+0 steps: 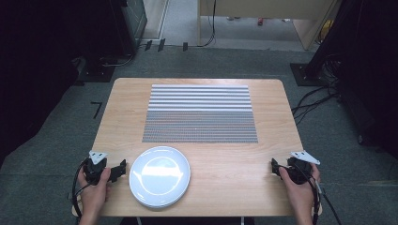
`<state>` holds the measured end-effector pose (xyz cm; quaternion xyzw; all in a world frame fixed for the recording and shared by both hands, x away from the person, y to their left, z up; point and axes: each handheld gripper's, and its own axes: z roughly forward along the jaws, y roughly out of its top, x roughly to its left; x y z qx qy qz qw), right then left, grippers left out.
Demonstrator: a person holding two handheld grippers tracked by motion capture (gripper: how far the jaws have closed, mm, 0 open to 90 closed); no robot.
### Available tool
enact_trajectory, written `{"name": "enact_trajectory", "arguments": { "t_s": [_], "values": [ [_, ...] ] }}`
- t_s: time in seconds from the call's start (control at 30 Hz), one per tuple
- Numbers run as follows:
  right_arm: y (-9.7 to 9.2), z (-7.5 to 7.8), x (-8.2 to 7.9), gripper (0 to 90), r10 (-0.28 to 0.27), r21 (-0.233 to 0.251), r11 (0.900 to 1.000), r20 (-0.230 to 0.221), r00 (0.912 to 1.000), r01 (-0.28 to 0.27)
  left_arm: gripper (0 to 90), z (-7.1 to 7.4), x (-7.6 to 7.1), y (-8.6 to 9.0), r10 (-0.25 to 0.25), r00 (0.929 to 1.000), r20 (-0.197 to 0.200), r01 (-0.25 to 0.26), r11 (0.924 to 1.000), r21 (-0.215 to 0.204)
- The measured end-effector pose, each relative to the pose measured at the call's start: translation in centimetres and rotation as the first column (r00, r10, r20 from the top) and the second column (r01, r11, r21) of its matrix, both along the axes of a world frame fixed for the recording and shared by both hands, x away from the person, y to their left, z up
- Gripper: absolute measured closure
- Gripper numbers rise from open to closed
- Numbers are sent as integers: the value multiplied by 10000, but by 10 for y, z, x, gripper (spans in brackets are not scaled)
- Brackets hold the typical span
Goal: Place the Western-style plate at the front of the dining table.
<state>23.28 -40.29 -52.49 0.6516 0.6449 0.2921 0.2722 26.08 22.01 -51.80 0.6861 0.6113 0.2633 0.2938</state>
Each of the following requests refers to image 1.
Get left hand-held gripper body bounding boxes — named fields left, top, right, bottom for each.
left=82, top=150, right=111, bottom=186

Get black floor cables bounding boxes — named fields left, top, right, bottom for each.
left=290, top=52, right=345, bottom=127

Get black tape corner mark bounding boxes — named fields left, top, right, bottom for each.
left=90, top=100, right=103, bottom=120

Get black hanging cable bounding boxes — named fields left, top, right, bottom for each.
left=197, top=0, right=218, bottom=49

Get hand-held gripper cable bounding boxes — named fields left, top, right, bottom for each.
left=70, top=158, right=92, bottom=221
left=292, top=162, right=344, bottom=225

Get dark equipment cabinet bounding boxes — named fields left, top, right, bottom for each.
left=109, top=0, right=148, bottom=56

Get left hand-held gripper cable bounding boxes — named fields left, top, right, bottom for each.
left=70, top=158, right=92, bottom=221

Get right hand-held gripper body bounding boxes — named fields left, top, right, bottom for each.
left=286, top=150, right=321, bottom=186

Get black curtain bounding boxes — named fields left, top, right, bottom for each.
left=0, top=0, right=126, bottom=167
left=308, top=0, right=398, bottom=160

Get right hand-held gripper cable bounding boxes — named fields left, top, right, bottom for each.
left=292, top=162, right=344, bottom=225

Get person's dark clothing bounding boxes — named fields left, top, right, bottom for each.
left=119, top=216, right=256, bottom=225

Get black stand base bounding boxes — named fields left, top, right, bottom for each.
left=289, top=62, right=328, bottom=87
left=75, top=55, right=116, bottom=84

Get white plate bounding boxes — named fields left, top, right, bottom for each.
left=128, top=145, right=191, bottom=210

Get person's left hand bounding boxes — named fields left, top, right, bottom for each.
left=77, top=166, right=112, bottom=218

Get yellow object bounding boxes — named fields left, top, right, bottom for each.
left=318, top=19, right=335, bottom=44

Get grey striped placemat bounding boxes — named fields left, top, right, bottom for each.
left=142, top=82, right=259, bottom=144

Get light wooden desk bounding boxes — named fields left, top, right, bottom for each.
left=196, top=0, right=343, bottom=52

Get person's right hand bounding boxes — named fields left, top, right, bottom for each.
left=278, top=162, right=321, bottom=218

